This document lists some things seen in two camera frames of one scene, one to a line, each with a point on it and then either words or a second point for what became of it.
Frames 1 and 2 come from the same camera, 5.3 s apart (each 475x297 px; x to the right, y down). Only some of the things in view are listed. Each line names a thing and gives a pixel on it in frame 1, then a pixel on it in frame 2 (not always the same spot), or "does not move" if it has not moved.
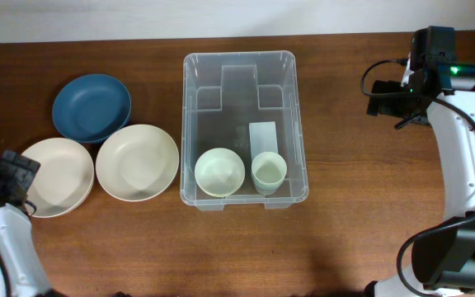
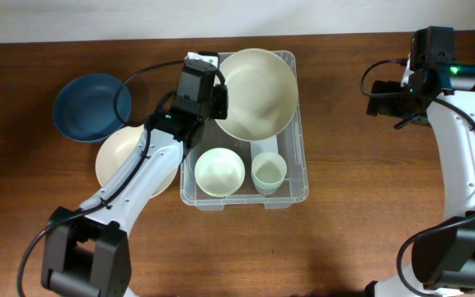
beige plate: x=64 y=179 to x=262 y=93
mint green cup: x=268 y=187 does not move
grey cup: x=266 y=191 does not move
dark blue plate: x=88 y=106 does not move
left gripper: x=21 y=167 to x=223 y=96
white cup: x=269 y=168 does not move
